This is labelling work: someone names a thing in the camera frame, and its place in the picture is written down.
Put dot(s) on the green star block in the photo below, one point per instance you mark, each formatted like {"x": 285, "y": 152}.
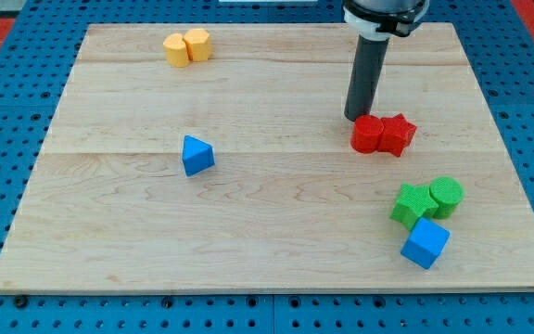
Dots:
{"x": 411, "y": 204}

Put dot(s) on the blue cube block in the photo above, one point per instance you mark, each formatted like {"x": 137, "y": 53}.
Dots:
{"x": 425, "y": 243}

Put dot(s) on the yellow heart block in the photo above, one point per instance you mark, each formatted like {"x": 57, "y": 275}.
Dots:
{"x": 175, "y": 50}

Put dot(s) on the red cylinder block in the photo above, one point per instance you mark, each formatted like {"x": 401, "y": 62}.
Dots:
{"x": 366, "y": 135}

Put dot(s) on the blue triangle block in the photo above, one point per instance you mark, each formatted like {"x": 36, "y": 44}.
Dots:
{"x": 197, "y": 155}

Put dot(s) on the green cylinder block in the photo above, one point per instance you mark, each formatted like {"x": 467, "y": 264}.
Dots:
{"x": 448, "y": 194}

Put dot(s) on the yellow hexagon block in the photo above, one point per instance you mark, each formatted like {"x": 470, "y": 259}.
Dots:
{"x": 198, "y": 44}

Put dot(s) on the wooden board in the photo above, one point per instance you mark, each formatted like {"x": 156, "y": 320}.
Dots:
{"x": 288, "y": 207}

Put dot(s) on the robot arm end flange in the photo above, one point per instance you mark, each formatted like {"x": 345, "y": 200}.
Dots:
{"x": 378, "y": 20}

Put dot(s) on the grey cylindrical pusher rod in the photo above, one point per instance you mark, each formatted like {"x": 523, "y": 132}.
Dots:
{"x": 367, "y": 66}

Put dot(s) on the red star block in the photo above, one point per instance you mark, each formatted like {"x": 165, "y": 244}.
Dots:
{"x": 397, "y": 134}

